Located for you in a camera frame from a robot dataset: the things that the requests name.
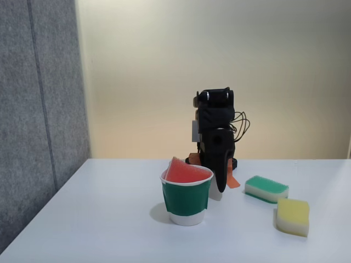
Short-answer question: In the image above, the grey felt partition panel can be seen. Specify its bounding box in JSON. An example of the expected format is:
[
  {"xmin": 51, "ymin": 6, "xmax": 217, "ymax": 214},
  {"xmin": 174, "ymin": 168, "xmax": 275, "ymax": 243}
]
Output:
[{"xmin": 0, "ymin": 0, "xmax": 92, "ymax": 249}]

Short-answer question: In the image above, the black cable bundle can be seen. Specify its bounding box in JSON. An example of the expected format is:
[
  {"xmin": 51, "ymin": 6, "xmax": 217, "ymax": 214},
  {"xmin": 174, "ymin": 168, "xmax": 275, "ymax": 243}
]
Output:
[{"xmin": 231, "ymin": 110, "xmax": 252, "ymax": 143}]

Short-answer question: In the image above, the white paper cup, green band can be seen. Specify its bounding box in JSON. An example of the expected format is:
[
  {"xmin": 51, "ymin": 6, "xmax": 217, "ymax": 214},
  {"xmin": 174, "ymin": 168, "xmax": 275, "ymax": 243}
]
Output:
[{"xmin": 160, "ymin": 164, "xmax": 214, "ymax": 227}]

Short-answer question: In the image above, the yellow sponge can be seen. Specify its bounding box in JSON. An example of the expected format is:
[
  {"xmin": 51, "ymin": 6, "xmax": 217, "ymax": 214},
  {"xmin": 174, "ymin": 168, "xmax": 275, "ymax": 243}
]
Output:
[{"xmin": 275, "ymin": 198, "xmax": 310, "ymax": 238}]

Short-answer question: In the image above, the green sponge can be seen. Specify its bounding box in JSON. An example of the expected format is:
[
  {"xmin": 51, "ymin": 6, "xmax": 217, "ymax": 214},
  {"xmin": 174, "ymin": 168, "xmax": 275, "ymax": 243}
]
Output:
[{"xmin": 244, "ymin": 175, "xmax": 290, "ymax": 205}]

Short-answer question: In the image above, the red sponge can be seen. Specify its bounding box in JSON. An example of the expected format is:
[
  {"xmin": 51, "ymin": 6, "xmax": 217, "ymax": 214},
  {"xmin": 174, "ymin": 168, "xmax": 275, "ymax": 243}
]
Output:
[{"xmin": 166, "ymin": 156, "xmax": 213, "ymax": 184}]

